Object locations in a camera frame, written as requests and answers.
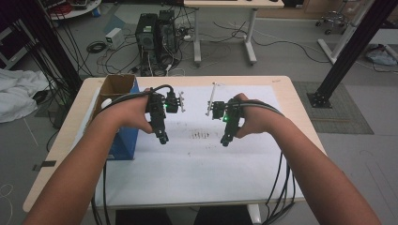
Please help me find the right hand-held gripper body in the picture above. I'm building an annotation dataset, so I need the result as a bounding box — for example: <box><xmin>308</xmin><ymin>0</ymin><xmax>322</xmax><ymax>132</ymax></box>
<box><xmin>211</xmin><ymin>97</ymin><xmax>244</xmax><ymax>148</ymax></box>

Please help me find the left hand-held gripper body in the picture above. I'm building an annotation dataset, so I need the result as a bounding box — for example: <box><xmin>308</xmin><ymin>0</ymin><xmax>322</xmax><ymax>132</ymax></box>
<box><xmin>145</xmin><ymin>88</ymin><xmax>180</xmax><ymax>145</ymax></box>

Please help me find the blue cardboard box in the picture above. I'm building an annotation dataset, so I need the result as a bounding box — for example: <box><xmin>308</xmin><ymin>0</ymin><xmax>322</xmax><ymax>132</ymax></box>
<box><xmin>93</xmin><ymin>73</ymin><xmax>141</xmax><ymax>161</ymax></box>

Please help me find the person's right hand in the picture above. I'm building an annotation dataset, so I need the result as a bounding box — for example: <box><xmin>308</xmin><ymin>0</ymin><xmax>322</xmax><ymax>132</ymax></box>
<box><xmin>233</xmin><ymin>92</ymin><xmax>286</xmax><ymax>140</ymax></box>

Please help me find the person's left hand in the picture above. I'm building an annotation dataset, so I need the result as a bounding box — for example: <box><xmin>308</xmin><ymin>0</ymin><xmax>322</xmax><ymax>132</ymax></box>
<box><xmin>99</xmin><ymin>88</ymin><xmax>153</xmax><ymax>135</ymax></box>

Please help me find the white paper sheet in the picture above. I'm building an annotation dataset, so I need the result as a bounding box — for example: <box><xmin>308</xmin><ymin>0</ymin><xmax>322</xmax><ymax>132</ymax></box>
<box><xmin>93</xmin><ymin>84</ymin><xmax>307</xmax><ymax>209</ymax></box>

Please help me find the black computer tower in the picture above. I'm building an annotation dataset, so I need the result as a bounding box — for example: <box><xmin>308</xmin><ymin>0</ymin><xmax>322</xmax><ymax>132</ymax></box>
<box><xmin>157</xmin><ymin>9</ymin><xmax>179</xmax><ymax>54</ymax></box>
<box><xmin>134</xmin><ymin>12</ymin><xmax>160</xmax><ymax>65</ymax></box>

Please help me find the small white box device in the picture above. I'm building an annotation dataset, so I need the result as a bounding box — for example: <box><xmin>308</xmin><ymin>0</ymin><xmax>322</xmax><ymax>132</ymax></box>
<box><xmin>104</xmin><ymin>27</ymin><xmax>126</xmax><ymax>51</ymax></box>

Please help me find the white desk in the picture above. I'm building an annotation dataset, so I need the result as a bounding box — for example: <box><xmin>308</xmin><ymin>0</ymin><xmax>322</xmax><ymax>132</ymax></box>
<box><xmin>183</xmin><ymin>0</ymin><xmax>285</xmax><ymax>68</ymax></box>

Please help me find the person's right leg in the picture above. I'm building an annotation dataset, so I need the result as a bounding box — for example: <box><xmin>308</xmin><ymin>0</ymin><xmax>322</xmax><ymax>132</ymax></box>
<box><xmin>192</xmin><ymin>204</ymin><xmax>253</xmax><ymax>225</ymax></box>

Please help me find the person's leg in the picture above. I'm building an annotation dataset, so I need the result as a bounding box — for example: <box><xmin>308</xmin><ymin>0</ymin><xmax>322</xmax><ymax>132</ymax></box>
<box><xmin>115</xmin><ymin>207</ymin><xmax>174</xmax><ymax>225</ymax></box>
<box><xmin>192</xmin><ymin>204</ymin><xmax>253</xmax><ymax>225</ymax></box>

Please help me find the white table leg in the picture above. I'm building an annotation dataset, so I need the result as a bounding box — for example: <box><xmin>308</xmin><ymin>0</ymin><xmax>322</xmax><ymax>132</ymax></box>
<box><xmin>247</xmin><ymin>203</ymin><xmax>263</xmax><ymax>225</ymax></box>

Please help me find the person's left leg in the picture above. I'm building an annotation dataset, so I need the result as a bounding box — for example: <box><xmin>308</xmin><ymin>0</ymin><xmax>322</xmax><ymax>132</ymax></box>
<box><xmin>115</xmin><ymin>207</ymin><xmax>174</xmax><ymax>225</ymax></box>

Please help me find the grey floor mat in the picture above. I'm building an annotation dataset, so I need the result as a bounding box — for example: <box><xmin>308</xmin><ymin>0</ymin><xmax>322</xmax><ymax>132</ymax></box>
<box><xmin>292</xmin><ymin>81</ymin><xmax>375</xmax><ymax>136</ymax></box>

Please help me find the black tape strip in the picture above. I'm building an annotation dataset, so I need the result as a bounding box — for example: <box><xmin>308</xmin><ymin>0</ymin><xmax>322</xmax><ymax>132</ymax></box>
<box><xmin>32</xmin><ymin>159</ymin><xmax>57</xmax><ymax>172</ymax></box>

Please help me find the round white table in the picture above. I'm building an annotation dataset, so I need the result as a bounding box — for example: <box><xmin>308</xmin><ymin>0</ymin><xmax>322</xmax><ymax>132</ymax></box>
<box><xmin>46</xmin><ymin>0</ymin><xmax>103</xmax><ymax>22</ymax></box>

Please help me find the white metal stand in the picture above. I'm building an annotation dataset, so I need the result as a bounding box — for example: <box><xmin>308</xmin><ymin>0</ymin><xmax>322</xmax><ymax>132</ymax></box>
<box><xmin>316</xmin><ymin>0</ymin><xmax>376</xmax><ymax>66</ymax></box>

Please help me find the white cloth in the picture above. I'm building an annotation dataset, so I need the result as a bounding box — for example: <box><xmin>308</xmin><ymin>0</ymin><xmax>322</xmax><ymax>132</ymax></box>
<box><xmin>0</xmin><ymin>67</ymin><xmax>50</xmax><ymax>124</ymax></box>

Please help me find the office chair base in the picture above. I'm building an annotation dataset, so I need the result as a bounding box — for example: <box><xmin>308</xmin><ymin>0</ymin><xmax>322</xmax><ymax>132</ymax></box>
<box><xmin>314</xmin><ymin>8</ymin><xmax>349</xmax><ymax>36</ymax></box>

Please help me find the grey-blue cloth bundle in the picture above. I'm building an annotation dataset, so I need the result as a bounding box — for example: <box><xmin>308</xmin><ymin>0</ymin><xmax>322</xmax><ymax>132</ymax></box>
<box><xmin>365</xmin><ymin>43</ymin><xmax>398</xmax><ymax>67</ymax></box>

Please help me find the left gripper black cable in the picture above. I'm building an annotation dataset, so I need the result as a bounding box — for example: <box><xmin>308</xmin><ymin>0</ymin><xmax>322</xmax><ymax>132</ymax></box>
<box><xmin>91</xmin><ymin>83</ymin><xmax>176</xmax><ymax>225</ymax></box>

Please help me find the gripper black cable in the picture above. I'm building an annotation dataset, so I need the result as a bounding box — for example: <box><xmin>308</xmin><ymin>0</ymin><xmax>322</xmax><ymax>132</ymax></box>
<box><xmin>237</xmin><ymin>98</ymin><xmax>297</xmax><ymax>225</ymax></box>
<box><xmin>91</xmin><ymin>83</ymin><xmax>176</xmax><ymax>225</ymax></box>

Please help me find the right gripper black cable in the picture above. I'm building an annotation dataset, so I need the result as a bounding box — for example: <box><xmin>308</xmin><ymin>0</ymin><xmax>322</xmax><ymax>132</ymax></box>
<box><xmin>237</xmin><ymin>98</ymin><xmax>297</xmax><ymax>225</ymax></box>

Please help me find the long black floor cable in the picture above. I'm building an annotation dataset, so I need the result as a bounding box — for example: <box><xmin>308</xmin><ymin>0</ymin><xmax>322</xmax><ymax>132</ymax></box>
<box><xmin>212</xmin><ymin>21</ymin><xmax>331</xmax><ymax>65</ymax></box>

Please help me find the coiled black cable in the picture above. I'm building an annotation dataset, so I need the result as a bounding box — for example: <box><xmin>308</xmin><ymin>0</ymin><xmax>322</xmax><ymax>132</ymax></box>
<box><xmin>85</xmin><ymin>40</ymin><xmax>108</xmax><ymax>54</ymax></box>

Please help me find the black metal frame post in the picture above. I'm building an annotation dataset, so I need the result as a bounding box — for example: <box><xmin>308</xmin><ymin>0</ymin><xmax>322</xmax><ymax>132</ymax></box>
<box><xmin>14</xmin><ymin>0</ymin><xmax>84</xmax><ymax>95</ymax></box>
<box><xmin>306</xmin><ymin>0</ymin><xmax>398</xmax><ymax>109</ymax></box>

